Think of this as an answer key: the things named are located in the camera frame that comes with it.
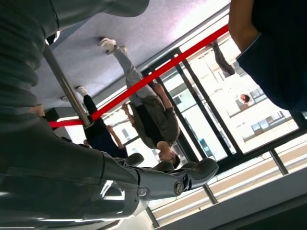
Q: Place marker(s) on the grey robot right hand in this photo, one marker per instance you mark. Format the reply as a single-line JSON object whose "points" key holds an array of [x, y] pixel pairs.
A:
{"points": [[60, 177]]}

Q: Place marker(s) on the target person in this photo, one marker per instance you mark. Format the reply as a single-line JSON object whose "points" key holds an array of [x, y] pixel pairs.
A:
{"points": [[275, 47]]}

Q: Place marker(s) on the chrome stanchion post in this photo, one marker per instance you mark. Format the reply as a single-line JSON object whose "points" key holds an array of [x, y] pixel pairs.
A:
{"points": [[66, 89]]}

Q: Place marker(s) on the bystander person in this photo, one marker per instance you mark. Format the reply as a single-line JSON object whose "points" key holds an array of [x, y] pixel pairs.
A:
{"points": [[98, 133], [223, 60], [153, 120]]}

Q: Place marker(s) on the short red barrier belt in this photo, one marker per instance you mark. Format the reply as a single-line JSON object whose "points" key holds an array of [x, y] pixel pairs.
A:
{"points": [[66, 123]]}

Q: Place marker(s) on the distant person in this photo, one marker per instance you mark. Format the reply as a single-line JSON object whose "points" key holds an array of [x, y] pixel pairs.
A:
{"points": [[244, 101]]}

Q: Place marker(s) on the black window frame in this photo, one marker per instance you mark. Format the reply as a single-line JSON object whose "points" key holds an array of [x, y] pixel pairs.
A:
{"points": [[231, 160]]}

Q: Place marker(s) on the long red barrier belt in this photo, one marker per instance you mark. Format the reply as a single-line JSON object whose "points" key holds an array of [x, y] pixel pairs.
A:
{"points": [[156, 74]]}

